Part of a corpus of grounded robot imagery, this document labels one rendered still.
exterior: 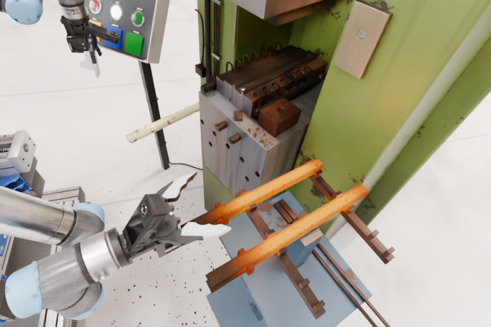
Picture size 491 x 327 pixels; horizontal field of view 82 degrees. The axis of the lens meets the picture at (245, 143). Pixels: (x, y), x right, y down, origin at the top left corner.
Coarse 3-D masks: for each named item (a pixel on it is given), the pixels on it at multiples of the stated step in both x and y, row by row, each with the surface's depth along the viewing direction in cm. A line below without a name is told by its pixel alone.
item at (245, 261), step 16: (352, 192) 71; (368, 192) 72; (320, 208) 67; (336, 208) 67; (304, 224) 64; (320, 224) 66; (272, 240) 61; (288, 240) 61; (240, 256) 57; (256, 256) 58; (224, 272) 55; (240, 272) 58
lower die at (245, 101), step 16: (288, 48) 122; (256, 64) 112; (272, 64) 111; (304, 64) 113; (320, 64) 114; (224, 80) 101; (240, 80) 102; (272, 80) 103; (288, 80) 104; (304, 80) 110; (224, 96) 107; (240, 96) 98; (256, 96) 96; (272, 96) 101
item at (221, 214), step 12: (300, 168) 75; (312, 168) 75; (276, 180) 71; (288, 180) 72; (300, 180) 74; (252, 192) 68; (264, 192) 69; (276, 192) 71; (216, 204) 65; (228, 204) 66; (240, 204) 66; (204, 216) 63; (216, 216) 63; (228, 216) 63
